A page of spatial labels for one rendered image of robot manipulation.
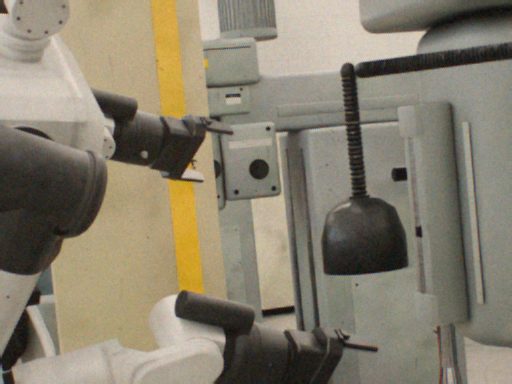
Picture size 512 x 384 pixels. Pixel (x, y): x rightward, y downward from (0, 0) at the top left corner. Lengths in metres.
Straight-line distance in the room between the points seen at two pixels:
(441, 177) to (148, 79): 1.76
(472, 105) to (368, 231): 0.19
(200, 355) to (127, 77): 1.50
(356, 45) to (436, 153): 9.70
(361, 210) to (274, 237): 8.60
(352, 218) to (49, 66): 0.57
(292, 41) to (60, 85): 9.24
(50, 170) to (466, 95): 0.43
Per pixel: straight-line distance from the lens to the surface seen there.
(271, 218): 9.47
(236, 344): 1.34
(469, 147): 1.01
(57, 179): 1.15
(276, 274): 9.51
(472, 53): 0.84
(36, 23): 1.28
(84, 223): 1.17
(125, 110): 1.73
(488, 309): 1.02
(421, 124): 1.02
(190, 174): 1.89
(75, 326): 2.71
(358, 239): 0.87
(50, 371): 1.31
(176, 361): 1.29
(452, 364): 1.42
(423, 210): 1.02
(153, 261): 2.72
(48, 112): 1.27
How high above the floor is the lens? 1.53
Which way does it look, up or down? 3 degrees down
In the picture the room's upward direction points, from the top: 5 degrees counter-clockwise
